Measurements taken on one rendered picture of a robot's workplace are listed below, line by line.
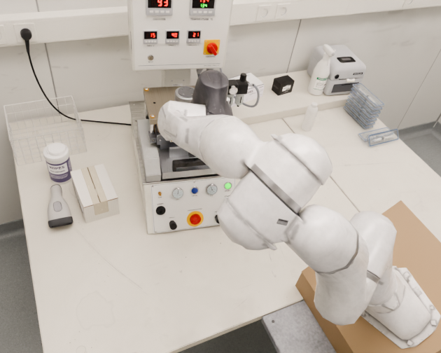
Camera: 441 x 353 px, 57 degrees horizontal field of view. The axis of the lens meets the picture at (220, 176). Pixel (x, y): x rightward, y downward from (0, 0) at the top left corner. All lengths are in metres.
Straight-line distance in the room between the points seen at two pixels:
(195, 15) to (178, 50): 0.13
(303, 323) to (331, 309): 0.47
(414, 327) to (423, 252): 0.21
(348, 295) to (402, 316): 0.33
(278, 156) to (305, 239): 0.14
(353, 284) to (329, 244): 0.19
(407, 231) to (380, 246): 0.39
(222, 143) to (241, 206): 0.11
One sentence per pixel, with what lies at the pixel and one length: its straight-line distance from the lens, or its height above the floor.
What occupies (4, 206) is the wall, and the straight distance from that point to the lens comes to 2.35.
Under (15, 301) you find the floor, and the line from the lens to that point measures 2.28.
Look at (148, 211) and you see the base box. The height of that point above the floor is 0.84.
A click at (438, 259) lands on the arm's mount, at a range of 1.27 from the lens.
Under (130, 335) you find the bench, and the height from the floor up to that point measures 0.75.
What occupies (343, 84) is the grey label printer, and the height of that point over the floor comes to 0.87.
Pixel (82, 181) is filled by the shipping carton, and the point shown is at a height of 0.84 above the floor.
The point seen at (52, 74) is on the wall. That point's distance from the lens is 1.87.
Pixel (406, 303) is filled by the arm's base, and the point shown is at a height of 1.04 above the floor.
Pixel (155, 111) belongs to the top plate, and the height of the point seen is 1.11.
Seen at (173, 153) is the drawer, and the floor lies 0.99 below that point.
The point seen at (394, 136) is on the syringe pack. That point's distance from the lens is 2.12.
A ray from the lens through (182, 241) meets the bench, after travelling 1.44.
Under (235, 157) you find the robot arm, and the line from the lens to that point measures 0.68.
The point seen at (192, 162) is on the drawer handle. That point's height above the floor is 1.00.
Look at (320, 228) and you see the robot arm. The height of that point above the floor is 1.44.
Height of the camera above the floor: 1.93
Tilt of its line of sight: 45 degrees down
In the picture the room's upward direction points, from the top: 10 degrees clockwise
